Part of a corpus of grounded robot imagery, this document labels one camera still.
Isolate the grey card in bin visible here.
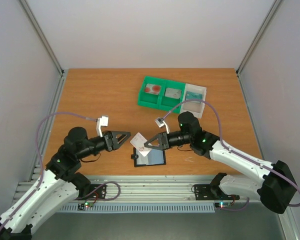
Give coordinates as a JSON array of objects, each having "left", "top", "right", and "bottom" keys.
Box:
[{"left": 164, "top": 87, "right": 182, "bottom": 99}]

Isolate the grey slotted cable duct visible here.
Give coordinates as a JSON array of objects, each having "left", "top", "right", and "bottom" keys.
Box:
[{"left": 59, "top": 202, "right": 215, "bottom": 214}]

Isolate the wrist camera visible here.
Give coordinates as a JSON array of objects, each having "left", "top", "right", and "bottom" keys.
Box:
[
  {"left": 95, "top": 115, "right": 109, "bottom": 137},
  {"left": 155, "top": 117, "right": 171, "bottom": 134}
]

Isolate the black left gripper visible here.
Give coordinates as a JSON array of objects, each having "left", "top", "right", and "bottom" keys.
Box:
[{"left": 77, "top": 130, "right": 132, "bottom": 160}]

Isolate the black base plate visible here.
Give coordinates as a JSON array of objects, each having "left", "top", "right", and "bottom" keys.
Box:
[
  {"left": 75, "top": 184, "right": 107, "bottom": 201},
  {"left": 191, "top": 184, "right": 240, "bottom": 201}
]

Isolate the teal card in bin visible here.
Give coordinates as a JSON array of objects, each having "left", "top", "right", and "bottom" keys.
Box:
[{"left": 185, "top": 91, "right": 203, "bottom": 102}]

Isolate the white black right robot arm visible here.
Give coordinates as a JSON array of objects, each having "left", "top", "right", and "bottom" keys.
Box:
[{"left": 144, "top": 111, "right": 297, "bottom": 214}]

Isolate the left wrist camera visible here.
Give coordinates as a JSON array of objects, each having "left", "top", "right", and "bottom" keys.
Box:
[{"left": 95, "top": 115, "right": 109, "bottom": 137}]

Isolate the green left bin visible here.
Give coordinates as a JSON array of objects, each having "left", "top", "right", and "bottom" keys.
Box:
[{"left": 137, "top": 76, "right": 166, "bottom": 110}]

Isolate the controller board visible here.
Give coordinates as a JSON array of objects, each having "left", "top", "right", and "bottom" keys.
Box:
[
  {"left": 77, "top": 202, "right": 94, "bottom": 211},
  {"left": 214, "top": 201, "right": 234, "bottom": 209}
]

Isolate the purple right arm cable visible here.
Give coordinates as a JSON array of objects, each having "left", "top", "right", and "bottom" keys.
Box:
[{"left": 162, "top": 99, "right": 300, "bottom": 211}]

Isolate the green middle bin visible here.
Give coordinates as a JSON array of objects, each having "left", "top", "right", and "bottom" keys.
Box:
[{"left": 159, "top": 80, "right": 186, "bottom": 111}]

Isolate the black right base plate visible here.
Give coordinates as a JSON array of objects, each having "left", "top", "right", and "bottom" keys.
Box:
[{"left": 191, "top": 184, "right": 240, "bottom": 201}]

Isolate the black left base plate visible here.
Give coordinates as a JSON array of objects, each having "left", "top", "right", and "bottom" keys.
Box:
[{"left": 75, "top": 184, "right": 107, "bottom": 201}]

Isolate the red dotted card in bin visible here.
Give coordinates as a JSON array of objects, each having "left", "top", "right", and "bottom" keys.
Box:
[{"left": 144, "top": 83, "right": 162, "bottom": 95}]

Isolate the white right bin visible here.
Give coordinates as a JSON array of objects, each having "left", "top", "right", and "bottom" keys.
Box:
[{"left": 180, "top": 83, "right": 207, "bottom": 119}]

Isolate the right controller board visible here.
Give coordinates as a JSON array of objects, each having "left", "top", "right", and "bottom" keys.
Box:
[{"left": 214, "top": 201, "right": 234, "bottom": 209}]

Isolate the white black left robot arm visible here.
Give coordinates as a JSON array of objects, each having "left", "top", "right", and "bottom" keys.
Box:
[{"left": 0, "top": 127, "right": 131, "bottom": 240}]

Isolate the black leather card holder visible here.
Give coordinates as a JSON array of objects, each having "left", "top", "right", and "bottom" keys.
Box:
[{"left": 130, "top": 147, "right": 166, "bottom": 168}]

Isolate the left controller board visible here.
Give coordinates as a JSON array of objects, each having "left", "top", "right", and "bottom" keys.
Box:
[{"left": 77, "top": 202, "right": 94, "bottom": 211}]

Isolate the aluminium frame rail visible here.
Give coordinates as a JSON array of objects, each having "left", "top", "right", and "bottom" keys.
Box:
[{"left": 12, "top": 174, "right": 266, "bottom": 203}]

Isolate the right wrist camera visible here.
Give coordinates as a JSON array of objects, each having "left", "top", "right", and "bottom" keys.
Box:
[{"left": 155, "top": 117, "right": 171, "bottom": 134}]

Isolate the green bin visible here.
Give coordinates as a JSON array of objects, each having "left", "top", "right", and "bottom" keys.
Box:
[
  {"left": 159, "top": 80, "right": 186, "bottom": 111},
  {"left": 137, "top": 76, "right": 166, "bottom": 110}
]

